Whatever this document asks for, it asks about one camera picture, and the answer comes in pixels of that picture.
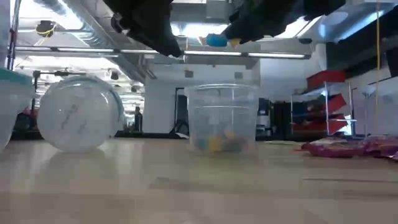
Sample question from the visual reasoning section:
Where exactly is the small clear plastic container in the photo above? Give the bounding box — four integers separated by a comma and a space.
184, 83, 259, 154

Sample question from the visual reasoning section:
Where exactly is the red shelf rack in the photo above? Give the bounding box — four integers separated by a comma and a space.
290, 70, 358, 137

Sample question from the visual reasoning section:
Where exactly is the long ceiling light bar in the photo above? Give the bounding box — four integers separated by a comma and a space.
14, 45, 307, 60

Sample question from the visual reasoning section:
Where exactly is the white panel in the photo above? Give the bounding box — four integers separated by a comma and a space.
351, 76, 398, 136

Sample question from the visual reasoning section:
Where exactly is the silver metal pole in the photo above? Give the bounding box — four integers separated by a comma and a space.
6, 0, 22, 71

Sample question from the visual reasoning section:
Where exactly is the person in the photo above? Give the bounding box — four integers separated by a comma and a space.
133, 106, 144, 133

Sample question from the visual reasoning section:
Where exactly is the large clear bowl, teal rim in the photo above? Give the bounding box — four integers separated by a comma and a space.
0, 68, 34, 86

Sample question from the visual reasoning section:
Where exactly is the large clear plastic container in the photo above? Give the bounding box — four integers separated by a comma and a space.
0, 81, 34, 152

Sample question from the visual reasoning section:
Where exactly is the black cabinet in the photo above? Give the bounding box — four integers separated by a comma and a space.
270, 101, 293, 139

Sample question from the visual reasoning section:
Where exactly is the medium teal-rimmed clear lid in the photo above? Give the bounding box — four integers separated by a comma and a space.
58, 74, 126, 138

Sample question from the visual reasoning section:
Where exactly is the silver ceiling canister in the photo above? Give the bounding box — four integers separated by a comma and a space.
177, 34, 189, 50

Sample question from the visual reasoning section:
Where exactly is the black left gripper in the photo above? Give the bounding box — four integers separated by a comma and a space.
103, 0, 185, 58

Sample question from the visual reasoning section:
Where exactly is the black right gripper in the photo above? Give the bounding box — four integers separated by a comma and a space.
221, 0, 346, 45

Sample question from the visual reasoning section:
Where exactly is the medium clear plastic container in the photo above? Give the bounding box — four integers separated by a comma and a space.
36, 74, 126, 152

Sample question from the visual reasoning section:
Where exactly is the black yellow ceiling reel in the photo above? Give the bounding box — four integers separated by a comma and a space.
35, 19, 57, 39

